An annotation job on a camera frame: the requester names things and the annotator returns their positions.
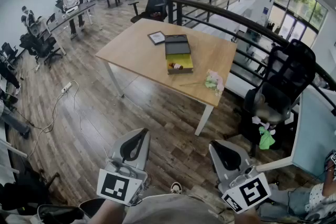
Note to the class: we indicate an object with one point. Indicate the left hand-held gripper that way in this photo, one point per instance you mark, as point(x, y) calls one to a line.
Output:
point(115, 187)

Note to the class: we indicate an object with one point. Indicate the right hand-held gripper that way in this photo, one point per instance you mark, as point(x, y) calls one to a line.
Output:
point(246, 191)

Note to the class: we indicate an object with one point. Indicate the small brown bottle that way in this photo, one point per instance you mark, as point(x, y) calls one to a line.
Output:
point(175, 65)

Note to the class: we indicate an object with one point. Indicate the dark box yellow lining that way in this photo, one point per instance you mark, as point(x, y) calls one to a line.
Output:
point(178, 53)

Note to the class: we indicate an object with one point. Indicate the person's left forearm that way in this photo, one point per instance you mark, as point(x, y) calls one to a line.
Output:
point(107, 212)

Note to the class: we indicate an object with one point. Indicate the person's right forearm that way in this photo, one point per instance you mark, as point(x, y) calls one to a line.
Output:
point(248, 216)

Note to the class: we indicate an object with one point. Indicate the green cloth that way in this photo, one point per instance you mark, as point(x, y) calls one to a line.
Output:
point(266, 137)

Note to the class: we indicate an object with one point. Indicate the white pink soft toy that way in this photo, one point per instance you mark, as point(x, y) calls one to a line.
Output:
point(258, 120)

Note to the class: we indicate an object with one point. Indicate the person's white shoe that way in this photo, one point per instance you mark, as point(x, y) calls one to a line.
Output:
point(176, 187)

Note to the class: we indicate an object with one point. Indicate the person's grey clothing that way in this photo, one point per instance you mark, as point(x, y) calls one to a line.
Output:
point(173, 209)

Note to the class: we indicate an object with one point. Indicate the pink flower bouquet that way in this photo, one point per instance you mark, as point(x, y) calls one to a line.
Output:
point(214, 82)

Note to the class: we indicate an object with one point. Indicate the white power strip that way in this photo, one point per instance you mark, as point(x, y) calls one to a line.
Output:
point(66, 87)

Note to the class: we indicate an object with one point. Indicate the black mesh office chair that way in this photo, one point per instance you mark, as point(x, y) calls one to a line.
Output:
point(156, 1)
point(283, 86)

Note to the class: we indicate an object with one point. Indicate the wooden table white legs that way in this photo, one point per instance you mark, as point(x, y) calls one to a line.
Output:
point(136, 52)

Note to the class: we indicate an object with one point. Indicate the light blue desk partition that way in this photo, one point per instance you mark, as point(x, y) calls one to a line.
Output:
point(317, 133)

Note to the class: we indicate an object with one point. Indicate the dark long desk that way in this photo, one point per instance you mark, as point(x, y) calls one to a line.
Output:
point(78, 11)

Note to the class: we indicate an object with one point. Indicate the black metal railing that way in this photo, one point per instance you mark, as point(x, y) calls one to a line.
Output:
point(210, 6)

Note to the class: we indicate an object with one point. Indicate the black picture frame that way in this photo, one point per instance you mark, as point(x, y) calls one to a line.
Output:
point(156, 37)

